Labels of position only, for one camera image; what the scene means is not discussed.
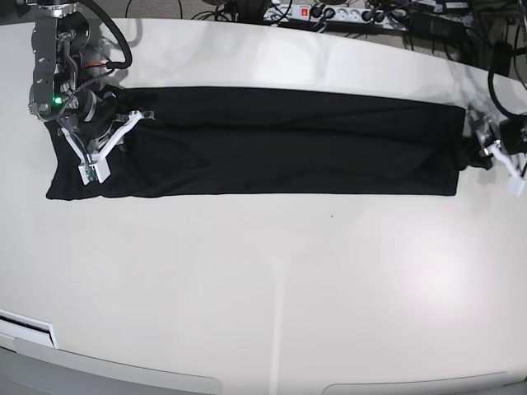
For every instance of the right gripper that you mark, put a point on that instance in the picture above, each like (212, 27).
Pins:
(92, 125)

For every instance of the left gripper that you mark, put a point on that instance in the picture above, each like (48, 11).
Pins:
(508, 137)

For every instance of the black t-shirt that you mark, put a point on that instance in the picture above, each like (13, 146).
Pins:
(207, 140)

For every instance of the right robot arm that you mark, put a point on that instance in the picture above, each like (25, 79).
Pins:
(68, 91)

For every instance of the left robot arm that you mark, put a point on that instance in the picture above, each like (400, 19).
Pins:
(498, 103)

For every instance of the black floor box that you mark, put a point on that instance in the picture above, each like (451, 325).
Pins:
(501, 58)

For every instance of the black power adapter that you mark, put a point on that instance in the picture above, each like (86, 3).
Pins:
(434, 28)

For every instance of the white power strip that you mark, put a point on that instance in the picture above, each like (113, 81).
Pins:
(329, 15)

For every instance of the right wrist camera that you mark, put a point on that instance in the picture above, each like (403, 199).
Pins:
(94, 172)

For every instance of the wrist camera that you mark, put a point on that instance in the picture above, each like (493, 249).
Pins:
(516, 185)
(94, 172)

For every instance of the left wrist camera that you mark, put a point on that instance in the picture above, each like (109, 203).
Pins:
(516, 185)

